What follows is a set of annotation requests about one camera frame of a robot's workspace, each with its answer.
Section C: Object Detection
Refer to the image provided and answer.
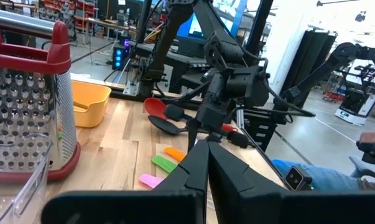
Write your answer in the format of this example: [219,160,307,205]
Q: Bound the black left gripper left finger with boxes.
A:
[40,139,210,224]

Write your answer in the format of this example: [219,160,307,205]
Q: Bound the green mini silicone spatula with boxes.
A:
[150,155,178,174]

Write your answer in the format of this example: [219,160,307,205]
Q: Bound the red spoon with steel handle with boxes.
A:
[143,97,239,134]

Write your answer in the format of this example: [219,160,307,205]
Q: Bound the computer monitor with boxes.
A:
[176,0,248,49]

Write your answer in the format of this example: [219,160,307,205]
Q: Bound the red parts bin rack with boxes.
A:
[37,0,98,32]

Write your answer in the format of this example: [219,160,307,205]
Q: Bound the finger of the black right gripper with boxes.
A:
[186,119,203,154]
[206,132,224,144]

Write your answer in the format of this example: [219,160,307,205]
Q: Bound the clear plastic storage bin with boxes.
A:
[0,133,54,224]

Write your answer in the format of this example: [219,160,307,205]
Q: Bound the red-trimmed steel box grater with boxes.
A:
[0,7,81,184]

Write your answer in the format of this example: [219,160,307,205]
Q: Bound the table-edge depth camera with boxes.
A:
[284,166,314,191]

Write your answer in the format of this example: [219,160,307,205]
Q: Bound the computer tower with LEDs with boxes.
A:
[111,37,131,71]

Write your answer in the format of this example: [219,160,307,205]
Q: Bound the wooden workbench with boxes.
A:
[73,15,135,41]

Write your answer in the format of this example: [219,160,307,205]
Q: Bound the yellow plastic bin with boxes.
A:
[71,80,113,129]

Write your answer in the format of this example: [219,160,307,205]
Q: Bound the white and black mobile robot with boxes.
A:
[334,63,375,126]

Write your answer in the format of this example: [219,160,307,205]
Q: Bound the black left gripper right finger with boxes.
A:
[207,141,375,224]

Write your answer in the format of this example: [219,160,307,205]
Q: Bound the black nylon spoon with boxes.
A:
[147,114,256,147]

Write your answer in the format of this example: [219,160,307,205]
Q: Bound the blue-grey chair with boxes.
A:
[348,154,375,182]

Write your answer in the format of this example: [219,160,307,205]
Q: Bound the black folding screen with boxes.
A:
[280,29,337,94]

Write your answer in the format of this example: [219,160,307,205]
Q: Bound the short silver aluminium bar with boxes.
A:
[235,107,245,130]

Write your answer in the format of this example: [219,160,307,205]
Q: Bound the person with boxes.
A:
[271,131,375,191]

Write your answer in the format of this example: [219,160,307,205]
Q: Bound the black computer desk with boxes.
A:
[127,40,225,94]

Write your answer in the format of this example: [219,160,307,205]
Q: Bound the pink mini silicone spatula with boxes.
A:
[139,173,165,189]

